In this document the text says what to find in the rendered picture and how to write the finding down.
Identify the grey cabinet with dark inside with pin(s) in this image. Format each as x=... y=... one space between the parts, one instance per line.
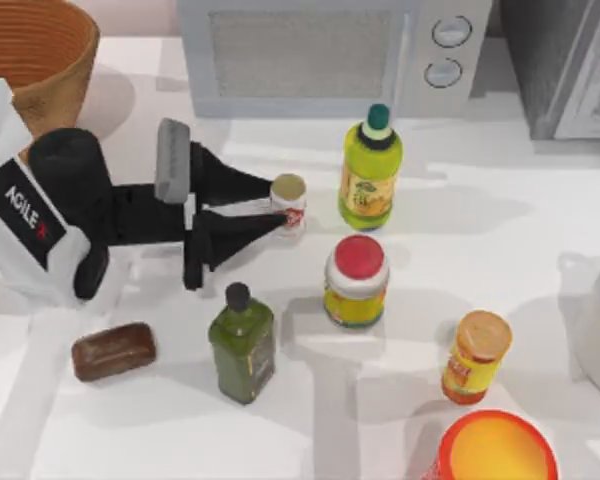
x=535 y=65

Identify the yellow-green bottle, dark green cap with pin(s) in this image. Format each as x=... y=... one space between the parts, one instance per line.
x=370 y=175

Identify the small white and red can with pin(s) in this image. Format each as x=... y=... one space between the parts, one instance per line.
x=292 y=200

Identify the orange and yellow can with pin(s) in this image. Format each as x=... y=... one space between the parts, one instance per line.
x=475 y=357

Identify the brown bread loaf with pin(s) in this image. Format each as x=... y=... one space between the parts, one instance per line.
x=114 y=351

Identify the dark green bottle, black cap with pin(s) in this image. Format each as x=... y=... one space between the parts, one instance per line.
x=242 y=345

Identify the woven orange-brown basket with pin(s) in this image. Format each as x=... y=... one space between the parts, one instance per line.
x=45 y=65

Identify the pale microwave oven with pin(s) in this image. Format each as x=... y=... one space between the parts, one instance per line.
x=300 y=60

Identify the yellow jar with red lid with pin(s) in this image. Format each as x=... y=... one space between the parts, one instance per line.
x=356 y=285

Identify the red and orange cup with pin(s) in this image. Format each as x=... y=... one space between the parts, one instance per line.
x=497 y=447

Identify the pale grey rounded box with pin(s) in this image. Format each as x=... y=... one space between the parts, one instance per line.
x=172 y=160

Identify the pale round microwave knob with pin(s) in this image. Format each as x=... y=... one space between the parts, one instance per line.
x=452 y=30
x=444 y=72

